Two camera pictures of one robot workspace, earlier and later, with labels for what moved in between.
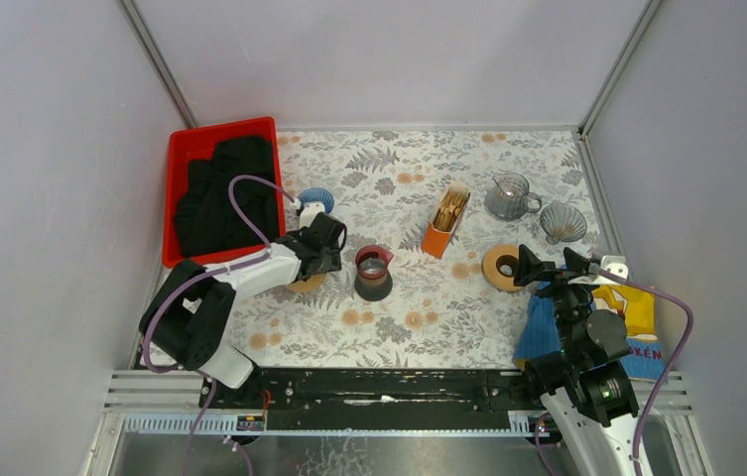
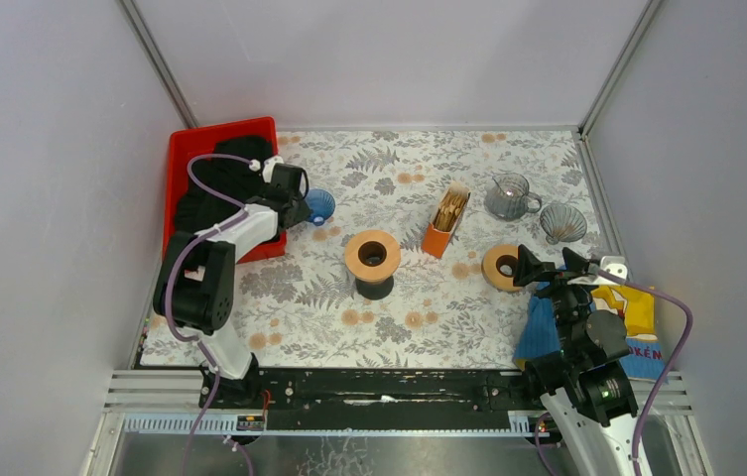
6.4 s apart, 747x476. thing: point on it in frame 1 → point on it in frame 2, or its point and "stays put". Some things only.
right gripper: x=530 y=267 stays put
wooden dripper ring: x=311 y=284 → x=372 y=255
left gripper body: x=323 y=239 → x=298 y=206
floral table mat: x=435 y=219 stays put
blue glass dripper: x=317 y=194 stays put
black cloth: x=205 y=220 stays put
